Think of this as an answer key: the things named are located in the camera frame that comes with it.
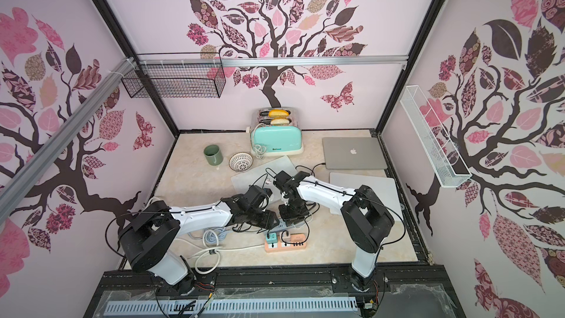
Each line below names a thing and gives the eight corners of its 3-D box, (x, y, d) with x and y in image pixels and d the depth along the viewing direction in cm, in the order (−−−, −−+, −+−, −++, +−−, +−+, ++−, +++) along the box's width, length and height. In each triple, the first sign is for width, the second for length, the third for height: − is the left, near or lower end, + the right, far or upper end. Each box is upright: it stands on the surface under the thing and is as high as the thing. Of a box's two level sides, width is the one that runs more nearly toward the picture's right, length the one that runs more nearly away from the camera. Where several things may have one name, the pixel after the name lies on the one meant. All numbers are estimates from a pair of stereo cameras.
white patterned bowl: (230, 171, 105) (228, 165, 102) (233, 158, 111) (231, 152, 107) (251, 171, 105) (250, 165, 102) (253, 157, 111) (252, 151, 107)
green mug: (205, 166, 109) (201, 157, 103) (209, 153, 114) (205, 144, 108) (221, 165, 109) (217, 157, 103) (224, 153, 114) (221, 144, 108)
